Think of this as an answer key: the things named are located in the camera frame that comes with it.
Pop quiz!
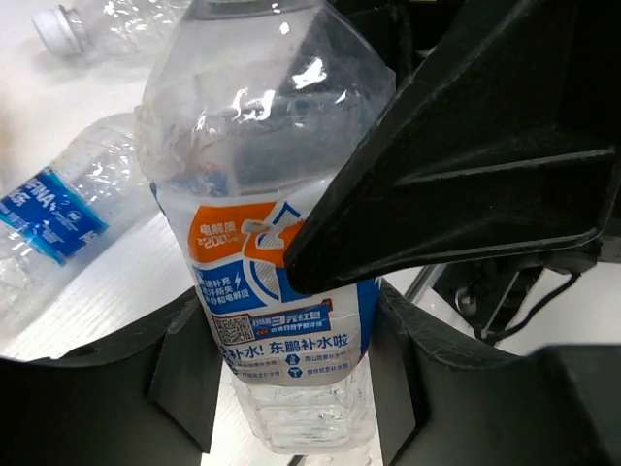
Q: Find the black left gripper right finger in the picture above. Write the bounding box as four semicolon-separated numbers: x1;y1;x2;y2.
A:
369;283;620;465

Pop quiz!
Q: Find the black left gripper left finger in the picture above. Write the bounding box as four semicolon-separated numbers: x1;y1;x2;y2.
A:
1;289;222;465

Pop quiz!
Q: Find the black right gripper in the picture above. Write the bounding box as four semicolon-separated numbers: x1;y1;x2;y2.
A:
285;1;617;294

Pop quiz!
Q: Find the bottle blue orange white label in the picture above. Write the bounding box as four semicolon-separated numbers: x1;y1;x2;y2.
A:
136;1;395;454

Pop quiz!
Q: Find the clear bottle blue label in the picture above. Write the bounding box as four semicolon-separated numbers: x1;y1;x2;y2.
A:
1;113;158;340

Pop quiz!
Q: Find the large clear unlabeled bottle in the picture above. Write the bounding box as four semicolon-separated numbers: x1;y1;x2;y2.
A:
31;0;190;58

